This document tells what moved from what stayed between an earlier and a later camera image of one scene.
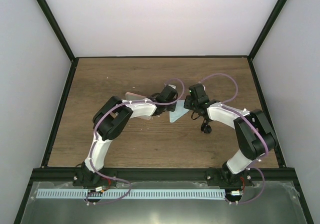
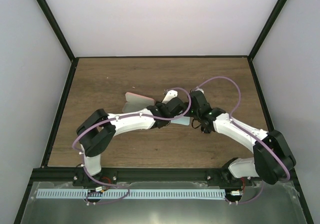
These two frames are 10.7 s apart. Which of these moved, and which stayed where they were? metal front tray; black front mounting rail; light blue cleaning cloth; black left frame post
Moved: light blue cleaning cloth
Stayed: black front mounting rail; metal front tray; black left frame post
